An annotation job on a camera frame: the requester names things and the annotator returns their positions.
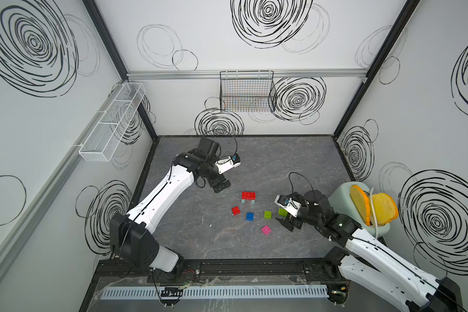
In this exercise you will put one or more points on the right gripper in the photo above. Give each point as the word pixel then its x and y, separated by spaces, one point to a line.
pixel 291 219

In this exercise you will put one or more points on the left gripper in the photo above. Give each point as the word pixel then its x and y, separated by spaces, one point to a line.
pixel 220 178

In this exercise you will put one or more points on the long green lego brick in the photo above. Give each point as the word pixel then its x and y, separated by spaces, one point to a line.
pixel 283 213

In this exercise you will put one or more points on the long red lego brick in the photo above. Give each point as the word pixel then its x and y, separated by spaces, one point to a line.
pixel 251 196

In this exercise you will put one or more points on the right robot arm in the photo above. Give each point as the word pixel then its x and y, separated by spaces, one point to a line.
pixel 361 258

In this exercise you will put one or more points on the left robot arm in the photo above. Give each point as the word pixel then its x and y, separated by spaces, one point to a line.
pixel 131 234

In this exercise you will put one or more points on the pink lego brick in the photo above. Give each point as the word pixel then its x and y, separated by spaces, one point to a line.
pixel 266 230

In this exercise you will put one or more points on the small red lego brick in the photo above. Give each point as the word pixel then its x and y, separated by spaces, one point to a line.
pixel 235 211

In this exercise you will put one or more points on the blue lego brick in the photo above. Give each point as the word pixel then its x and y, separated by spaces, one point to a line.
pixel 250 216

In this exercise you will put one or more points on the mint green toaster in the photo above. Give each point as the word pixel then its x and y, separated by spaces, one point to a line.
pixel 341 202

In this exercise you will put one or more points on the orange toast slice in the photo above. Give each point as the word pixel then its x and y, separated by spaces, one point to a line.
pixel 361 201

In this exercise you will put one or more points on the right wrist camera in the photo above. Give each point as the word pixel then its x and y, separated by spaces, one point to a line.
pixel 289 204

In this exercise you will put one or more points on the black wire basket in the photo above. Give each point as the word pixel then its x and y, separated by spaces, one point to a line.
pixel 247 91

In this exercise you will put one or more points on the white wire shelf basket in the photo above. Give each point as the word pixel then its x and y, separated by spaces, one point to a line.
pixel 108 133

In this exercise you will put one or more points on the white slotted cable duct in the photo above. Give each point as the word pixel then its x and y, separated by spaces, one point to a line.
pixel 215 292

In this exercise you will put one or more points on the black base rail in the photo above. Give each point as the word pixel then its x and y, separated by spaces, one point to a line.
pixel 198 270

